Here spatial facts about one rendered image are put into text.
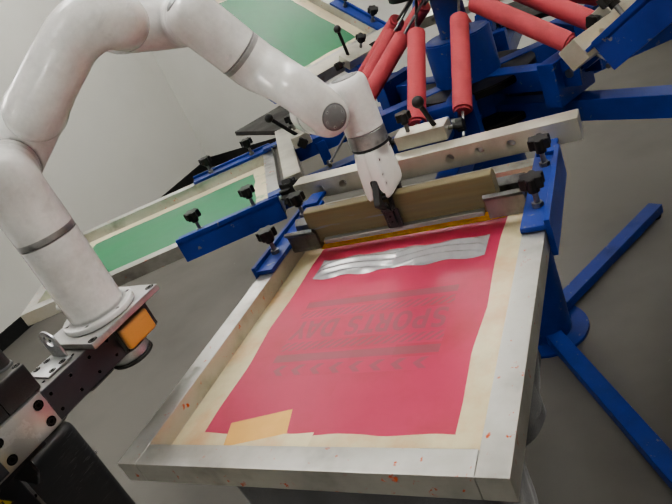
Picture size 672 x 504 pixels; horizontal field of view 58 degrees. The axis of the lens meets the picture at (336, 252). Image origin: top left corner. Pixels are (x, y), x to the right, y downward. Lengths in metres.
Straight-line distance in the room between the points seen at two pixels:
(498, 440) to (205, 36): 0.72
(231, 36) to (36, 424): 0.66
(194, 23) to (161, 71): 5.67
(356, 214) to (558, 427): 1.11
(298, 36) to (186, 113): 4.19
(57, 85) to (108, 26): 0.11
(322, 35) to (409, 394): 1.97
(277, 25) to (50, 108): 1.81
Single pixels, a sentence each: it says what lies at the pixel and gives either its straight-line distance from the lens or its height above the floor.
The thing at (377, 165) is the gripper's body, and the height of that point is 1.14.
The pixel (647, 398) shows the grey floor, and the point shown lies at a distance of 2.12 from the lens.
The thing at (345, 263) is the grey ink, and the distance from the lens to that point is 1.23.
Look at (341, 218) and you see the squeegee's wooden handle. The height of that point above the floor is 1.03.
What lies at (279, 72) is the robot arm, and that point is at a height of 1.37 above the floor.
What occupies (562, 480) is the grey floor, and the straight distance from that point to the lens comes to 1.94.
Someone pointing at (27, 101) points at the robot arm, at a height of 1.49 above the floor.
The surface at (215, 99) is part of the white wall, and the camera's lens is 6.45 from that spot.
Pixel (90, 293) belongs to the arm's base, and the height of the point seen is 1.19.
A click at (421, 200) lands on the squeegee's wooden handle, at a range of 1.17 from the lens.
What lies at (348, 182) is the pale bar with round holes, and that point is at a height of 1.02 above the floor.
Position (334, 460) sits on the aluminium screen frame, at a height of 0.99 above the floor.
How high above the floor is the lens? 1.50
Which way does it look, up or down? 25 degrees down
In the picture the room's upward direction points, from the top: 25 degrees counter-clockwise
